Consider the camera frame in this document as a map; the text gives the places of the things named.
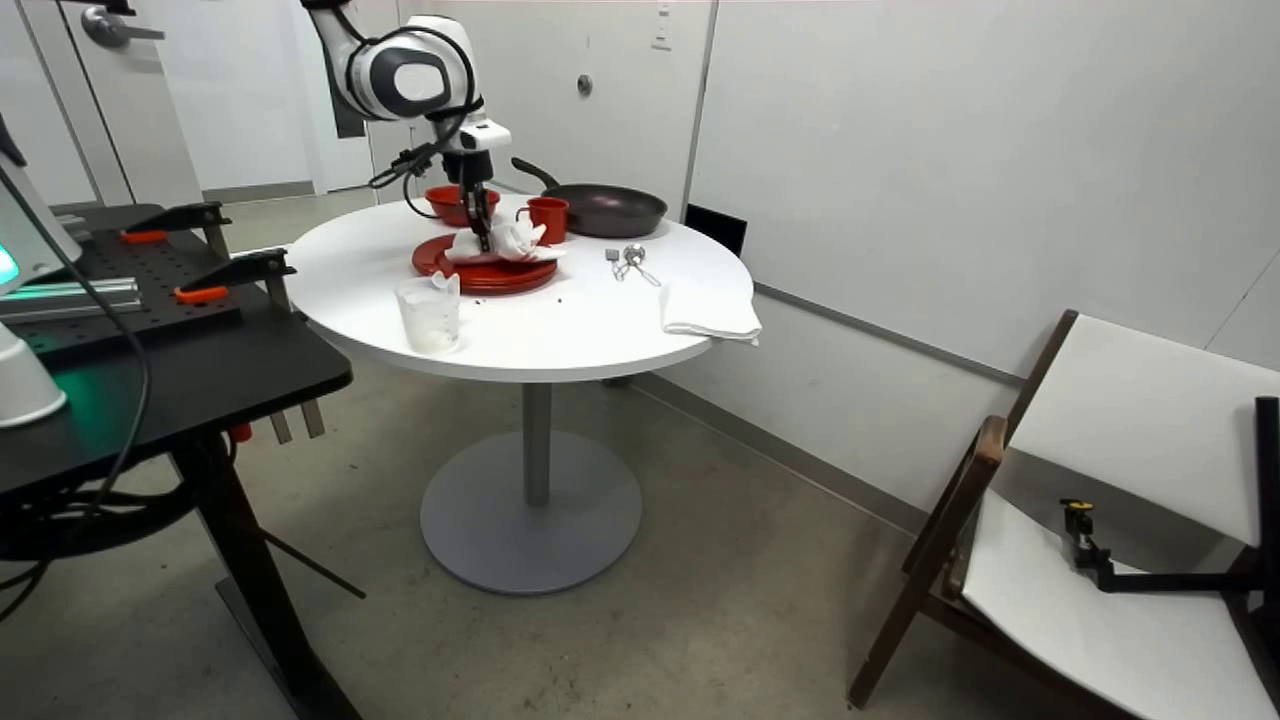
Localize black chair back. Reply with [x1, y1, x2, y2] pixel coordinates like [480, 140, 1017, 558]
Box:
[683, 199, 752, 258]

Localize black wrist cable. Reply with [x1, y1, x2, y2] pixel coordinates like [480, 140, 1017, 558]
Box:
[363, 110, 466, 228]

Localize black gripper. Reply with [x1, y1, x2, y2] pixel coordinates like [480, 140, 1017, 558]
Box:
[446, 147, 500, 256]

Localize red mug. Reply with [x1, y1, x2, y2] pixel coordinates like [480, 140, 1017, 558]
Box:
[524, 195, 578, 247]

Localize wooden frame white panels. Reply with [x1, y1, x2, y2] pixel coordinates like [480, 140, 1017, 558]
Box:
[850, 307, 1280, 720]

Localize round white pedestal table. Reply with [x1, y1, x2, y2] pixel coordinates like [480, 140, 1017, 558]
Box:
[283, 192, 761, 598]

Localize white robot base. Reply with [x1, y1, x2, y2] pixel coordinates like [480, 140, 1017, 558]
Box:
[0, 314, 74, 433]

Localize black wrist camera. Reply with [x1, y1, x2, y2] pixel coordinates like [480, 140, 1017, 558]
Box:
[390, 135, 453, 182]

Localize black orange bar clamp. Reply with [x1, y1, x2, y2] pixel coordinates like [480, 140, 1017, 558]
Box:
[171, 247, 300, 318]
[116, 195, 232, 258]

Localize black cable bundle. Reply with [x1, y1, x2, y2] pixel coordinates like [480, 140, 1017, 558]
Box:
[0, 478, 195, 622]

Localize metal spoon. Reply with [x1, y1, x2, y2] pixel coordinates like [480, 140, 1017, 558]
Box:
[620, 241, 669, 288]

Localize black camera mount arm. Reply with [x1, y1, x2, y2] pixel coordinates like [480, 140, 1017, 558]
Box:
[1056, 393, 1280, 607]

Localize white red striped tea towel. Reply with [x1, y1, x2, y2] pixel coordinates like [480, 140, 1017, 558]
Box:
[446, 192, 554, 271]

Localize black frying pan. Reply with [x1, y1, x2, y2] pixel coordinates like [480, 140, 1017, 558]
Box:
[509, 151, 671, 244]

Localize silver door handle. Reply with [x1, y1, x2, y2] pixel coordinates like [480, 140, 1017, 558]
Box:
[78, 0, 167, 51]

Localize aluminium extrusion rail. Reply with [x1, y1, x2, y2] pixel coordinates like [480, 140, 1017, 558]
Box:
[0, 271, 144, 323]

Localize black desk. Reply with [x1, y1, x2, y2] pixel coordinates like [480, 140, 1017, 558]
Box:
[0, 195, 367, 720]

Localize clear plastic measuring cup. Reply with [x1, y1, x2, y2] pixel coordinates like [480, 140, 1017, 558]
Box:
[394, 271, 470, 354]

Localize black desk cable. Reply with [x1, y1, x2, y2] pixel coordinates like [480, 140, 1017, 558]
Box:
[0, 176, 155, 537]

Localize red plate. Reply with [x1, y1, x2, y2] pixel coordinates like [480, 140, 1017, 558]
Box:
[408, 230, 563, 298]

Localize plain white folded cloth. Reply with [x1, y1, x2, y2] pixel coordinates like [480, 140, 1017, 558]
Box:
[658, 250, 768, 351]

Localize grey tilted panel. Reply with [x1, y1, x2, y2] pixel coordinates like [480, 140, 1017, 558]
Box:
[0, 110, 90, 293]

